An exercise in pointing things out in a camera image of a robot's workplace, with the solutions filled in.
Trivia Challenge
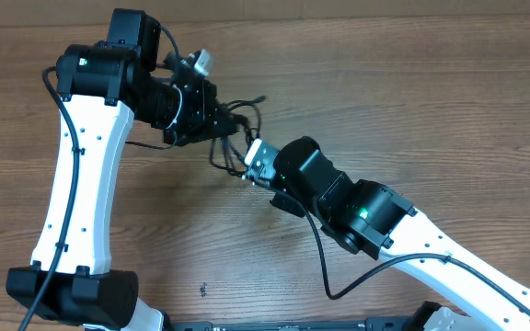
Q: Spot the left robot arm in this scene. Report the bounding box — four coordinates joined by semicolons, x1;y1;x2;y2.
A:
6;8;248;330

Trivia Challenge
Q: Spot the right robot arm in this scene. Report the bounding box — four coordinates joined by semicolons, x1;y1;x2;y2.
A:
243;137;530;330

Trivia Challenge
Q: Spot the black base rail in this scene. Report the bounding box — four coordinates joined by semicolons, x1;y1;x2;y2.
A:
163;301;478;331

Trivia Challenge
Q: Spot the thick black USB cable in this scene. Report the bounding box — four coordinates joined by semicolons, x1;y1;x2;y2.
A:
208;108;259;178

